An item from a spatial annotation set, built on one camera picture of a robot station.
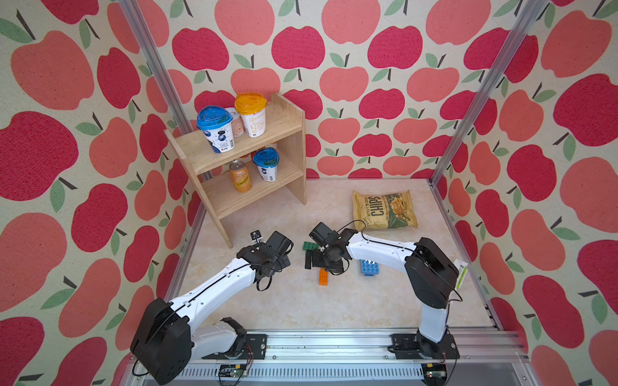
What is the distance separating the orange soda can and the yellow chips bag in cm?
49

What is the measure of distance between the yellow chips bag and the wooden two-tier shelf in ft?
0.89

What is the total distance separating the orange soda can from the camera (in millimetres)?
831

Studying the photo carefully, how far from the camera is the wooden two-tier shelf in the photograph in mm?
696

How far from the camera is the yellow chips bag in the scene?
1.00 m
